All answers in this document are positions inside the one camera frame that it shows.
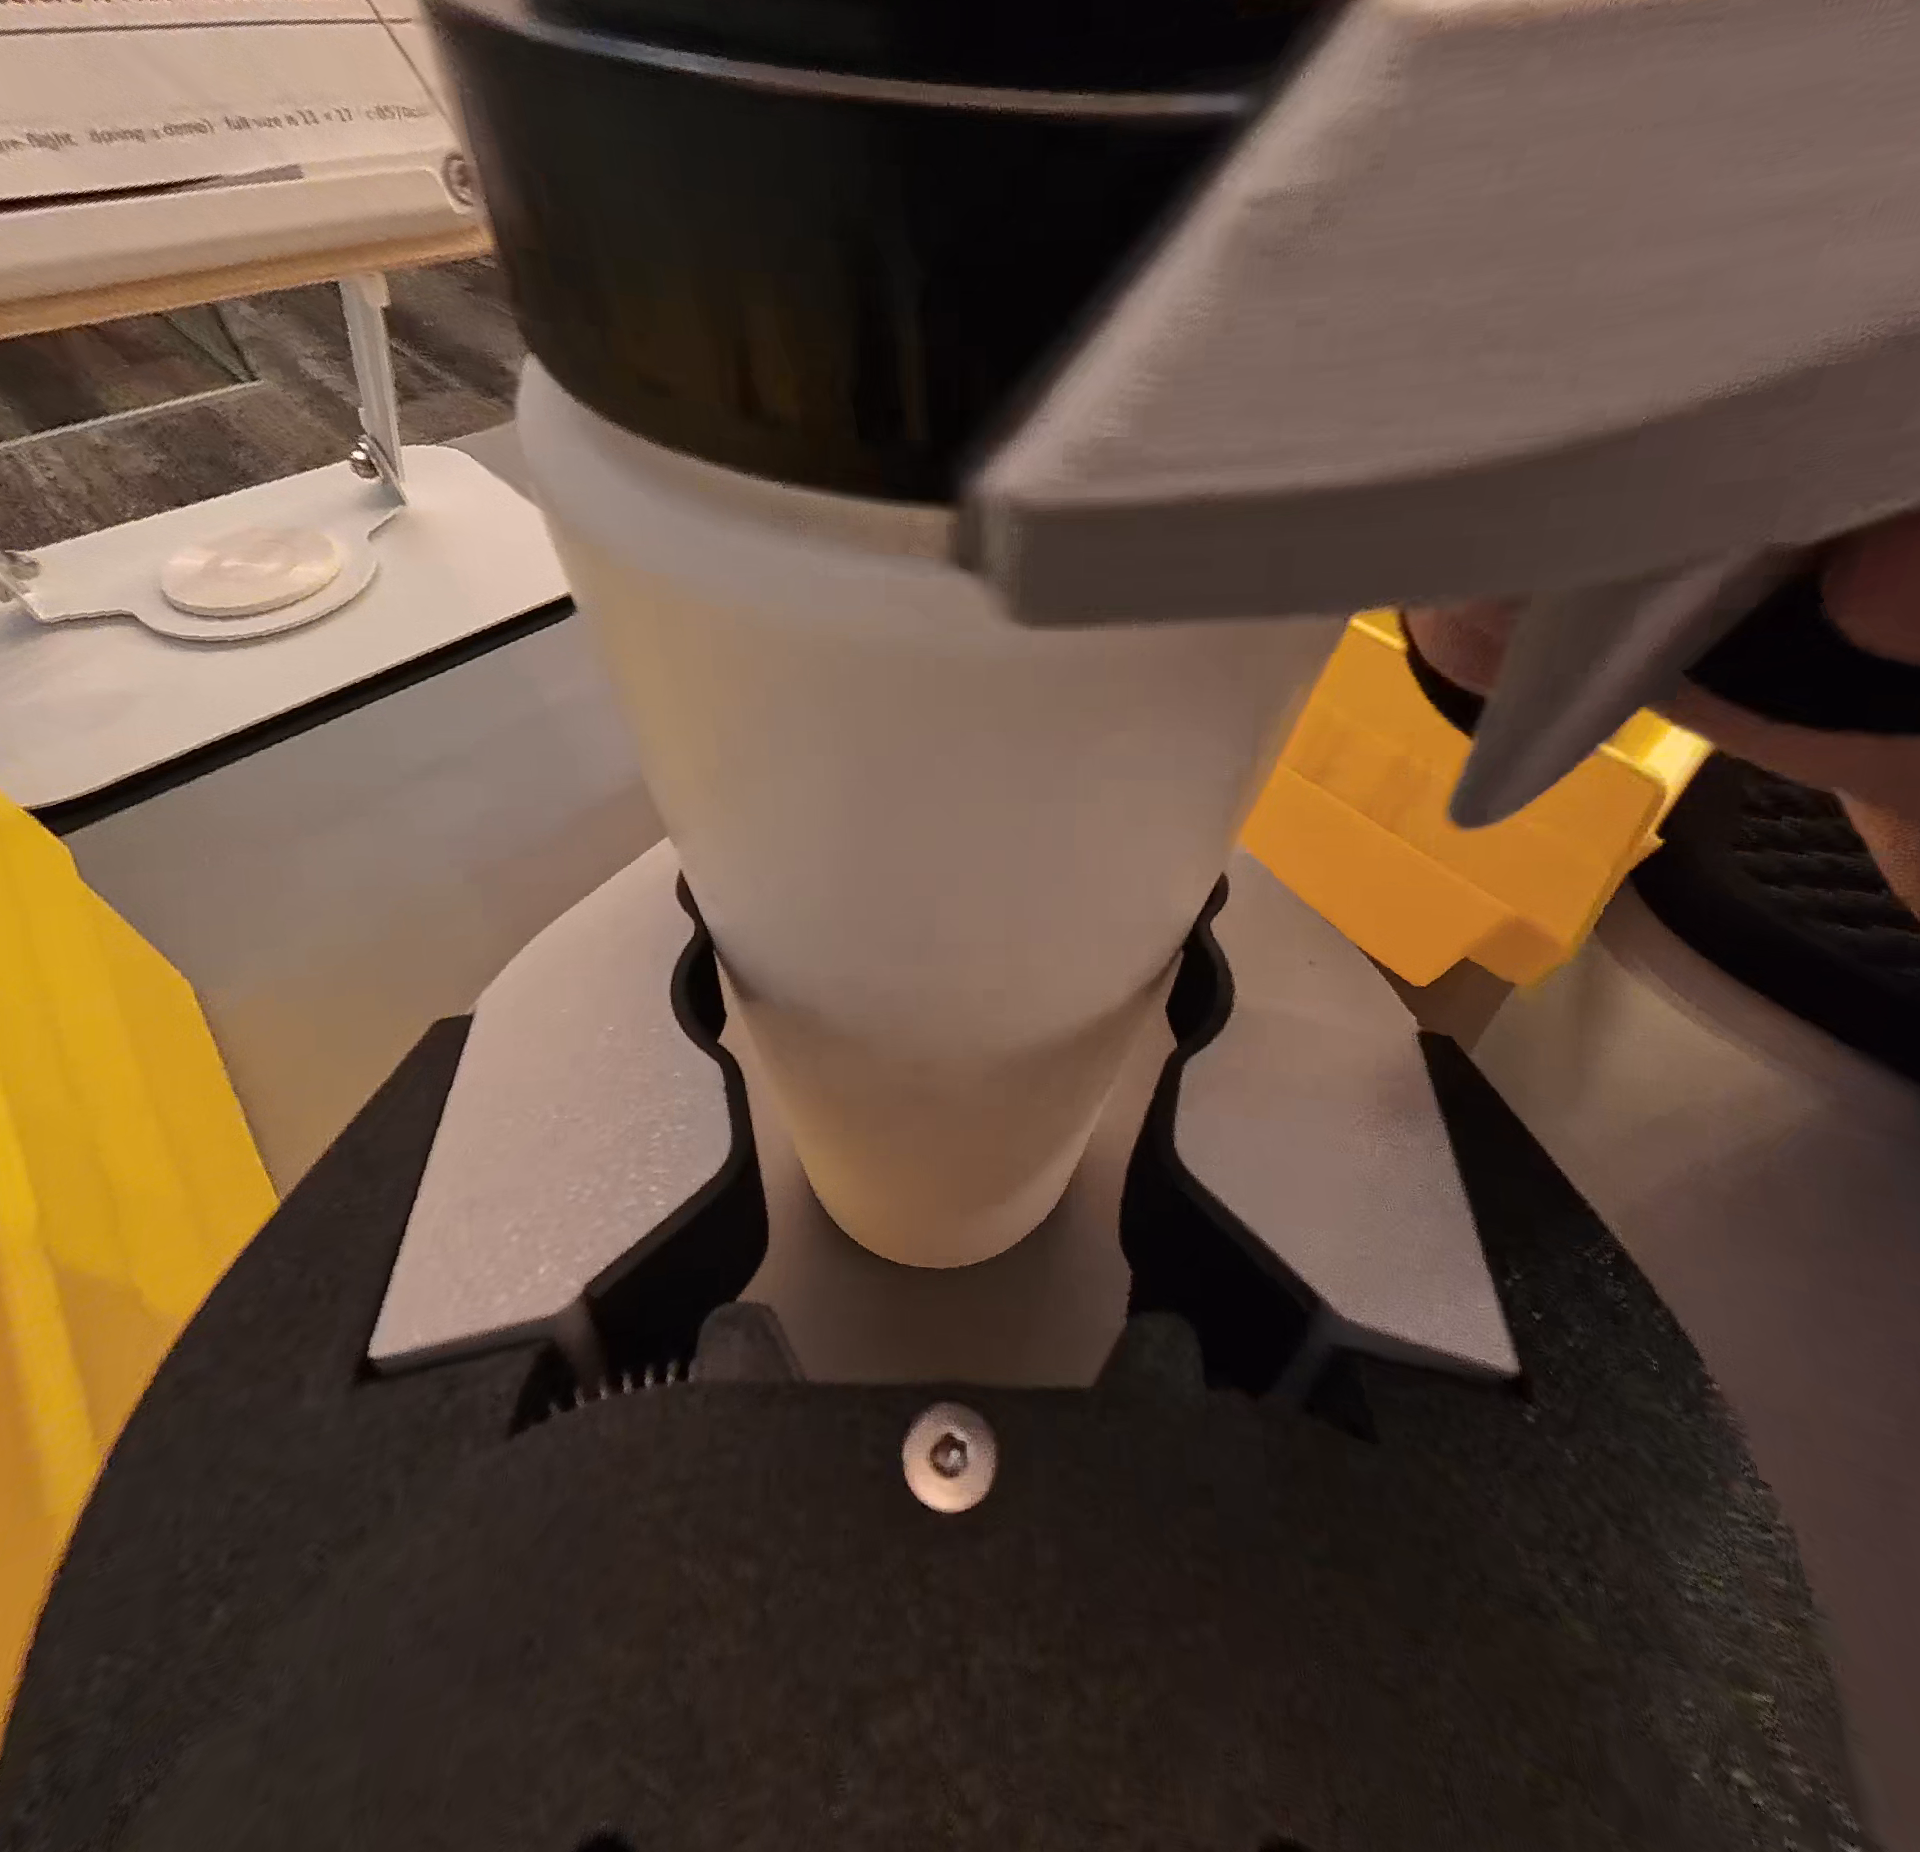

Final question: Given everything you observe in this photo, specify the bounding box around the black textured pad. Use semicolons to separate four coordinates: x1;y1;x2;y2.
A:
1635;758;1920;1074

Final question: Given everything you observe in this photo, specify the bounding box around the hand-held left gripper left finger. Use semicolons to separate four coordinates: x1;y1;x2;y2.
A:
365;848;769;1373

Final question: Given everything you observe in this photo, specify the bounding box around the black bottle lid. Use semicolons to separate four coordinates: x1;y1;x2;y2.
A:
414;0;1383;505

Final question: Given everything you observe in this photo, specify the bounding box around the person's right hand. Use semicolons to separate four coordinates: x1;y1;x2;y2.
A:
1809;512;1920;913

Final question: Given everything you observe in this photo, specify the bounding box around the wooden edged instruction board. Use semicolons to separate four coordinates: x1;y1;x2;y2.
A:
0;0;495;340

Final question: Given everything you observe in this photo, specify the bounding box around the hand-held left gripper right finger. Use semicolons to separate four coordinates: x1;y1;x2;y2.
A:
1121;857;1524;1396

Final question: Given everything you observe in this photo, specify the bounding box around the white plastic bottle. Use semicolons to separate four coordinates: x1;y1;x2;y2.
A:
519;352;1352;1269

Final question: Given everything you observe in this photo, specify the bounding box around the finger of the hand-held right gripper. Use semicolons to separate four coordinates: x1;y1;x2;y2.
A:
962;0;1920;630
1450;549;1807;832

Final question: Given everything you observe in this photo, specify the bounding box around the yellow plastic bin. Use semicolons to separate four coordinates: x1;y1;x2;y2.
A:
0;796;277;1732
1240;609;1712;989

